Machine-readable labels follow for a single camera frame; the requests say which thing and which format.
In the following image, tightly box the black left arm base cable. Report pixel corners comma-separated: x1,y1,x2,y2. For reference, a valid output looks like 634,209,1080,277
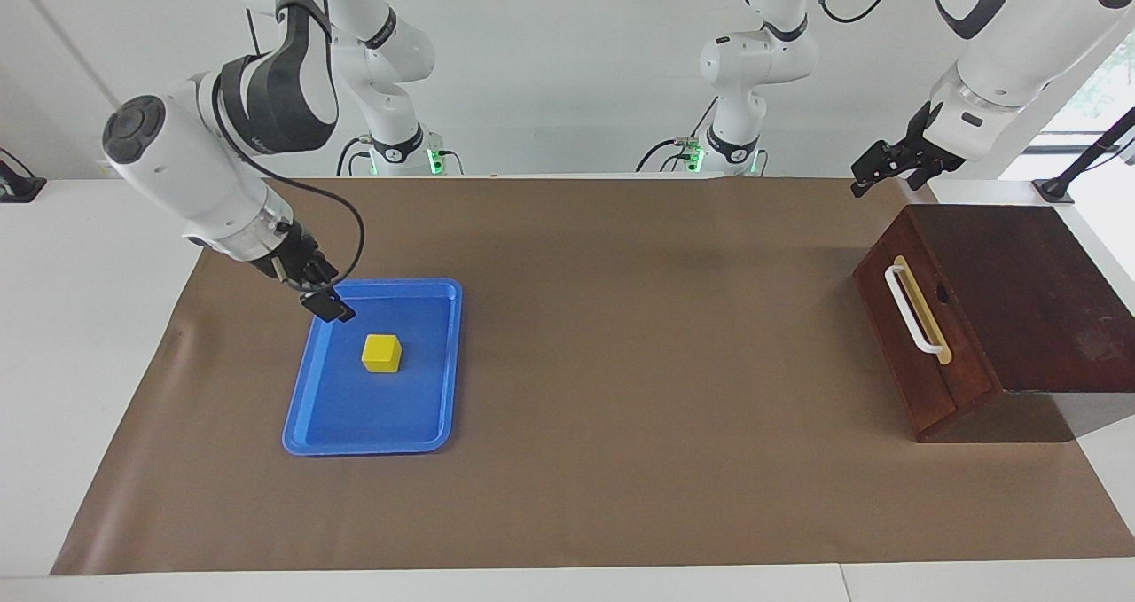
635,97,721,176

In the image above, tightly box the yellow cube block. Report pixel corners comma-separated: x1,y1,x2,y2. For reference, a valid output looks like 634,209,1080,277
361,333,403,375

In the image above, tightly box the black camera stand with pole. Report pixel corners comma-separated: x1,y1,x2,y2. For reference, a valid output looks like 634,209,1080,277
1033,106,1135,204

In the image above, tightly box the black right arm base cable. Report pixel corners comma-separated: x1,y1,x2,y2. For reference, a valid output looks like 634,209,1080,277
335,135,464,177

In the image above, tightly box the blue plastic tray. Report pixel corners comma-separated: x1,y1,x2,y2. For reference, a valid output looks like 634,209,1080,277
282,278,464,457

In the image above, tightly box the black arm base cable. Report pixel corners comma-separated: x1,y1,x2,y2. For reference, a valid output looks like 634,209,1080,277
335,135,464,177
635,97,721,176

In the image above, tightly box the white drawer handle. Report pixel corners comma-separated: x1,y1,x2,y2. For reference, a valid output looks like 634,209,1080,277
884,263,946,356

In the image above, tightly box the wooden drawer with dark face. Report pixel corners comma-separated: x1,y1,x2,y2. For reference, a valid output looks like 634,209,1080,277
853,207,1001,413

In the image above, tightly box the black stand base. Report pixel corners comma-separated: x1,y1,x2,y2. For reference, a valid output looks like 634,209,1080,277
0,148,47,204

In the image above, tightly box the beige handle backing plate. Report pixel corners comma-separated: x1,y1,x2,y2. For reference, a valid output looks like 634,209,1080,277
891,254,953,365

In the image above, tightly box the dark brown wooden cabinet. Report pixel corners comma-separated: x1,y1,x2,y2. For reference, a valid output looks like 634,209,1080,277
853,203,1135,444

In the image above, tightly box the brown paper table mat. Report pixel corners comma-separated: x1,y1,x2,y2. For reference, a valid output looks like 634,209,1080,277
51,176,1135,576

